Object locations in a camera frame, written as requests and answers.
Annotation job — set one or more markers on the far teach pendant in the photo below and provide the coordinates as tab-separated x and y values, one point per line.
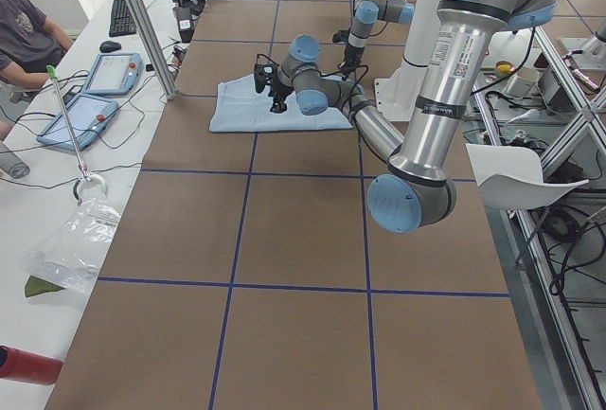
113	74

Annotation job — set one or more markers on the near teach pendant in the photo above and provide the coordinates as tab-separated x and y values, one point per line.
89	115

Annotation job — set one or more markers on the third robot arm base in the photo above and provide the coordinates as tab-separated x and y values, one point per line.
586	54

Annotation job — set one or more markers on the red bottle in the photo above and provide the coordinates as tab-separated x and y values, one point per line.
26	367

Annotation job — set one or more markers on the black computer mouse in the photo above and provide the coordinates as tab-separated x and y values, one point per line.
109	46

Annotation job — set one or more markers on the white mug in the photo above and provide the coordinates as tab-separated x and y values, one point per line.
522	83

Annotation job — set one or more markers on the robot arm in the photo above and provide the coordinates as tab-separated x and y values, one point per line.
416	189
365	13

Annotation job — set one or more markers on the teach pendant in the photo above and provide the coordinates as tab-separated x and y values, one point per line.
113	74
89	115

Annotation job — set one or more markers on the black keyboard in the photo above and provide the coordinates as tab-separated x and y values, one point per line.
121	20

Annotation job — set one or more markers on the aluminium rail frame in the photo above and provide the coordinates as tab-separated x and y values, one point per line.
537	140

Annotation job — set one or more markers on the seated person grey shirt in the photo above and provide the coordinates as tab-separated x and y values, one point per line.
30	42

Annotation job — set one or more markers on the green cloth piece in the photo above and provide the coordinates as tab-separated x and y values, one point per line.
36	286

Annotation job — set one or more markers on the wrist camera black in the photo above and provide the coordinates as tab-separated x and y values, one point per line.
264	72
340	37

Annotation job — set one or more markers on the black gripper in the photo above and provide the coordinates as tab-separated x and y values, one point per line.
350	53
279	94

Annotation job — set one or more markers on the white curved plastic sheet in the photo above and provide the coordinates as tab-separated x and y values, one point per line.
511	178

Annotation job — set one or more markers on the aluminium frame post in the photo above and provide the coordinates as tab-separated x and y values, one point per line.
153	48

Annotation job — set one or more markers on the orange green bowl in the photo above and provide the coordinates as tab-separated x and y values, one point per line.
503	69

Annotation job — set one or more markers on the reacher grabber tool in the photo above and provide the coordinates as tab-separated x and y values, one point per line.
86	176

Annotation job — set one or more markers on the clear plastic bag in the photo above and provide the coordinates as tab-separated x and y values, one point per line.
73	255

